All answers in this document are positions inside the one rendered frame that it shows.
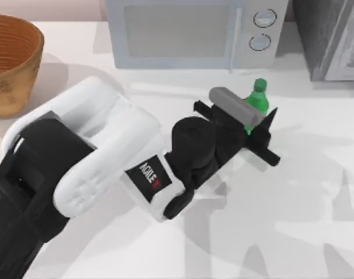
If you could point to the green bottle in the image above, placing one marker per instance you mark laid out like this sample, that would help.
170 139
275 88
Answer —
258 97

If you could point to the round microwave knob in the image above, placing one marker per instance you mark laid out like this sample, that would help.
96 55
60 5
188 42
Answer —
264 17
260 42

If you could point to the pale microwave oven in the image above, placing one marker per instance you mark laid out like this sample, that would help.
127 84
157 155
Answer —
176 32

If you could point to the brown woven basket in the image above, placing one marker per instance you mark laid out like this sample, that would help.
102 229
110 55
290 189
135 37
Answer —
11 67

